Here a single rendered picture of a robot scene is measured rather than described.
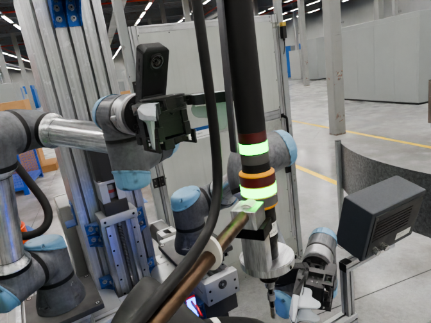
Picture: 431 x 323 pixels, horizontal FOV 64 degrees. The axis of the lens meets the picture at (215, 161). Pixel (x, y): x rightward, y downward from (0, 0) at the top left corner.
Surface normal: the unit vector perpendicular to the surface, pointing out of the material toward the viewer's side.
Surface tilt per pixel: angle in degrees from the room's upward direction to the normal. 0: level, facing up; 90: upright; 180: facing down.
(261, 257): 90
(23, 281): 102
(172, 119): 90
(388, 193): 15
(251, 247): 90
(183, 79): 90
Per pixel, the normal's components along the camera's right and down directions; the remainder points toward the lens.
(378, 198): -0.01, -0.88
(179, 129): 0.62, 0.12
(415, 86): -0.94, 0.22
